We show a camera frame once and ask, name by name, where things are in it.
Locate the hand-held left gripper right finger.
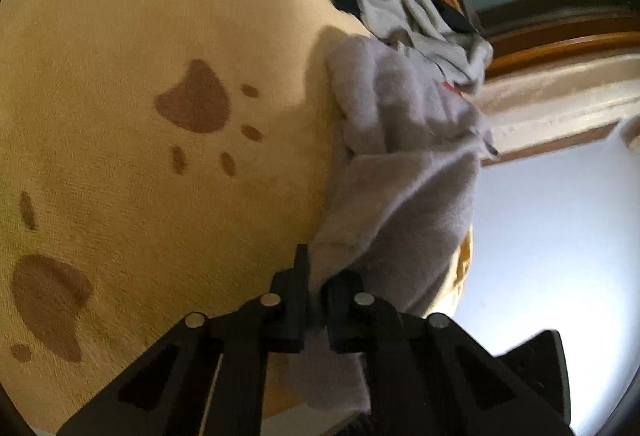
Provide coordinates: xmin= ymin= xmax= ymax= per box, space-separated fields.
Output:
xmin=324 ymin=269 xmax=576 ymax=436

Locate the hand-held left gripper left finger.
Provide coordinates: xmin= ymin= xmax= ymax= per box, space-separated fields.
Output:
xmin=57 ymin=243 xmax=311 ymax=436

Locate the grey fleece sweater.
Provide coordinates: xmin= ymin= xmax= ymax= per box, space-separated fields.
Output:
xmin=285 ymin=36 xmax=501 ymax=409

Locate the yellow paw-print blanket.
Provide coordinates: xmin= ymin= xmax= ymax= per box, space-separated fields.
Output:
xmin=0 ymin=0 xmax=473 ymax=434

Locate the wooden door frame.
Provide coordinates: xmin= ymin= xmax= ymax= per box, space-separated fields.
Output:
xmin=480 ymin=14 xmax=640 ymax=80

